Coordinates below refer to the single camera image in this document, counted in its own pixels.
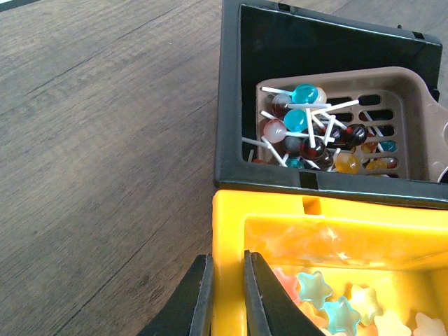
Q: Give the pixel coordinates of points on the pile of lollipops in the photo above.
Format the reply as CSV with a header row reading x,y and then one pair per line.
x,y
305,129

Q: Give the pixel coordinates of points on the yellow bin with star candies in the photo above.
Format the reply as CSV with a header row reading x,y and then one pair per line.
x,y
399,252

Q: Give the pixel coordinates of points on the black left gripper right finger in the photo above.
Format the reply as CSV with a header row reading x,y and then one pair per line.
x,y
269,309

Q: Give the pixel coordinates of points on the black bin with lollipops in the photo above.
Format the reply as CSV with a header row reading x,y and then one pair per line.
x,y
262,40

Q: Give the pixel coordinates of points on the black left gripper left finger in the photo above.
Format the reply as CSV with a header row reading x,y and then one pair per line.
x,y
189,309

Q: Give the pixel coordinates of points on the pile of star gummies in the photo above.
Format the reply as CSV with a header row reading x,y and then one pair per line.
x,y
369,302

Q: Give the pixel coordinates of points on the brown slotted plastic scoop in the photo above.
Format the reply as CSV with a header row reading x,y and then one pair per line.
x,y
419,121

